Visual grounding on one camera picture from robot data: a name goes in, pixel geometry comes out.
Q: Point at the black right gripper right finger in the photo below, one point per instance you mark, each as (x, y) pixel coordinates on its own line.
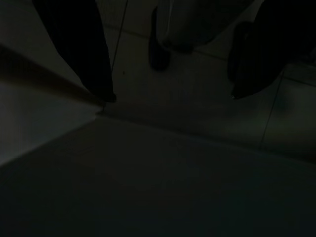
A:
(261, 54)

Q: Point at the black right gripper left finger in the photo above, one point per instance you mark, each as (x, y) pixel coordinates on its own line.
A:
(81, 49)

